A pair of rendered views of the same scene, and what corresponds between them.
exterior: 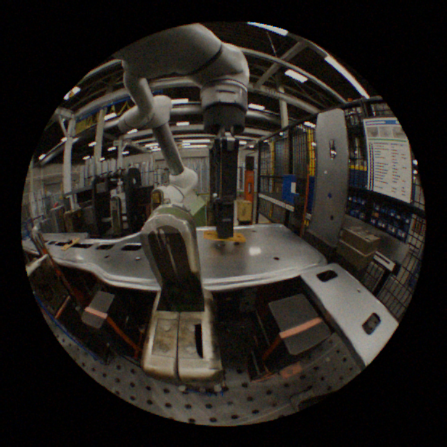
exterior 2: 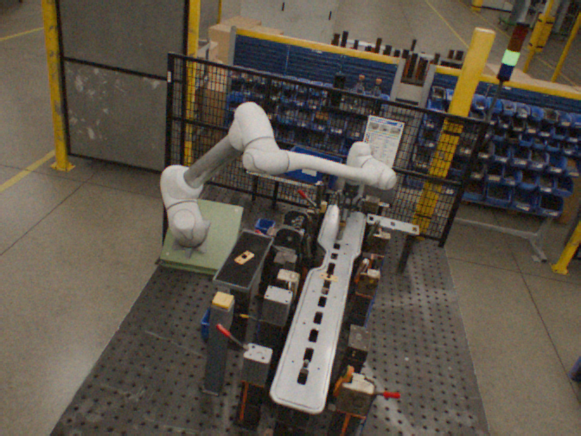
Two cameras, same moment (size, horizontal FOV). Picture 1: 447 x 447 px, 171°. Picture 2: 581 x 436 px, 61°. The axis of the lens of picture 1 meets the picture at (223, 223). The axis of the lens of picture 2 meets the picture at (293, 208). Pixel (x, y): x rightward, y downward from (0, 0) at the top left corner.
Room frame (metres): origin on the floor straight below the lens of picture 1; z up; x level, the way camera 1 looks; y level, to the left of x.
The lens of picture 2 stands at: (-0.05, 2.22, 2.32)
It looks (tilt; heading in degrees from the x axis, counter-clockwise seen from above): 30 degrees down; 285
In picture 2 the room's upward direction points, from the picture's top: 10 degrees clockwise
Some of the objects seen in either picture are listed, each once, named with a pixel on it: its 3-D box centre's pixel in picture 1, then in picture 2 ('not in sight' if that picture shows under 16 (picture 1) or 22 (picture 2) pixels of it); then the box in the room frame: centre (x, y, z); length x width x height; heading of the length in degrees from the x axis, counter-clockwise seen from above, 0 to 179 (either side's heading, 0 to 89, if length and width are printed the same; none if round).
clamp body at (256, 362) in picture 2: (51, 247); (252, 387); (0.29, 1.07, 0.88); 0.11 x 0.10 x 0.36; 8
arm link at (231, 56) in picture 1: (220, 65); (360, 158); (0.25, 0.01, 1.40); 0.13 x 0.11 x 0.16; 146
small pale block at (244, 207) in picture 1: (241, 257); (317, 231); (0.39, -0.06, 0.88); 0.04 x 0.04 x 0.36; 8
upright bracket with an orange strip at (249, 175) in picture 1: (247, 234); not in sight; (0.43, -0.08, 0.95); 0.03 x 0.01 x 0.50; 98
